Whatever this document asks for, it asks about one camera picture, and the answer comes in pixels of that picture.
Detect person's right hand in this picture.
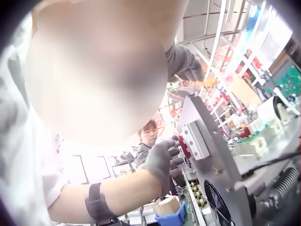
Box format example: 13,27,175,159
165,44,204,83

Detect person's left hand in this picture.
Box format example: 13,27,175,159
141,139,185,197

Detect person's left fingers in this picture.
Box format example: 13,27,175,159
162,139,185,178

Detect person's right fingers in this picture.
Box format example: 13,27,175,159
184,56,204,83

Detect orange wire with connector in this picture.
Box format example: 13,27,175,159
179,78,219,89

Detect beige cardboard parts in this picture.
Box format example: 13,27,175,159
152,195,181,217

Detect grey metal panel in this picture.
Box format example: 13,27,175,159
176,95,255,226

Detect blue plastic bin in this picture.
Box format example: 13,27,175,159
154,202,188,226

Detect black fan grille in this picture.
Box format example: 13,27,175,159
203,180,238,226

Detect white cylindrical part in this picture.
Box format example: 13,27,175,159
257,95,297,129

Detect black wrist band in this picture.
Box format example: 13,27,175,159
85,182,124,226

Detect green circuit board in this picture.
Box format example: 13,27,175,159
275,67,301,100

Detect person's body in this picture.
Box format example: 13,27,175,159
0,14,71,226

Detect metal rack with wires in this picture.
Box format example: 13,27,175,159
175,0,273,123

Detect black cable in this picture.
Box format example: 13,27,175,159
236,149,301,176

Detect grey coiled hose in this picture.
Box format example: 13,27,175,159
265,167,301,207

